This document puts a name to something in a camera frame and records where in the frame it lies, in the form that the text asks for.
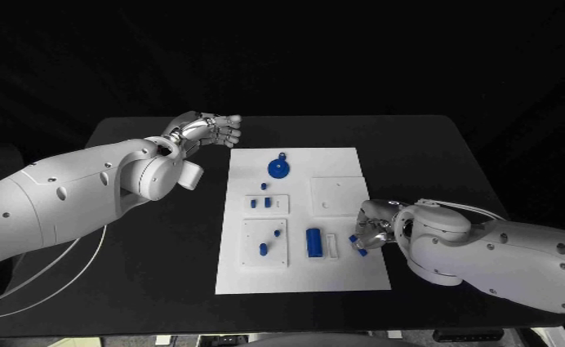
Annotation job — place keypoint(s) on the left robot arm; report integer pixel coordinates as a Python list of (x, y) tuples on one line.
[(67, 197)]

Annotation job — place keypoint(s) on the blue gear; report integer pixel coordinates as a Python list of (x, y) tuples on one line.
[(279, 169)]

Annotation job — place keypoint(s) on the black power strip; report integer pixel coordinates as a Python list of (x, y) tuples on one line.
[(467, 335)]

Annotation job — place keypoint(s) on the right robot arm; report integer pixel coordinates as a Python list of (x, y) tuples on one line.
[(486, 255)]

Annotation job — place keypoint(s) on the white task board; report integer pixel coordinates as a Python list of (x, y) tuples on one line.
[(304, 273)]

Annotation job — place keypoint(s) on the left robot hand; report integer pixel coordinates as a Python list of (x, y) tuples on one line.
[(198, 128)]

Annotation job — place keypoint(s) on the blue plug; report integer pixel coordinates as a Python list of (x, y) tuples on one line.
[(253, 203), (267, 202)]

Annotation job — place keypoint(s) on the thin blue rod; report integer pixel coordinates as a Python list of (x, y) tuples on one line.
[(364, 252)]

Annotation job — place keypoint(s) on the large blue cylinder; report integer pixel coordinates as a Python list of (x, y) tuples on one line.
[(315, 243)]

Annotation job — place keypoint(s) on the small blue peg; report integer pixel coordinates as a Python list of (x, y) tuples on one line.
[(283, 156)]

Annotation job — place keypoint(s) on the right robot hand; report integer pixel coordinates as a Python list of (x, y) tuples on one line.
[(375, 215)]

